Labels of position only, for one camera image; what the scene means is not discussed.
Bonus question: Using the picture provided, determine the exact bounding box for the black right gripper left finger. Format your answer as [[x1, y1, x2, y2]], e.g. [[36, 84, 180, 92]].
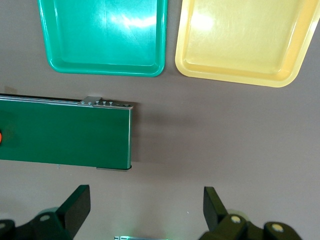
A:
[[14, 184, 91, 240]]

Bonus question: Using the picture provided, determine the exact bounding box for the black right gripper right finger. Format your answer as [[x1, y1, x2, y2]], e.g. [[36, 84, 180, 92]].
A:
[[199, 186, 263, 240]]

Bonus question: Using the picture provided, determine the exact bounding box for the green belt conveyor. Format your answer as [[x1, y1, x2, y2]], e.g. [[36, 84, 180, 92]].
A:
[[0, 93, 134, 172]]

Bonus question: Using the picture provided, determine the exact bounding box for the green plastic tray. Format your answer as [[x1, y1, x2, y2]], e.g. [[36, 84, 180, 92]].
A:
[[37, 0, 169, 78]]

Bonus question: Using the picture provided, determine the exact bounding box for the yellow plastic tray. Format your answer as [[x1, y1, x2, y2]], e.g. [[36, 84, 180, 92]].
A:
[[174, 0, 320, 88]]

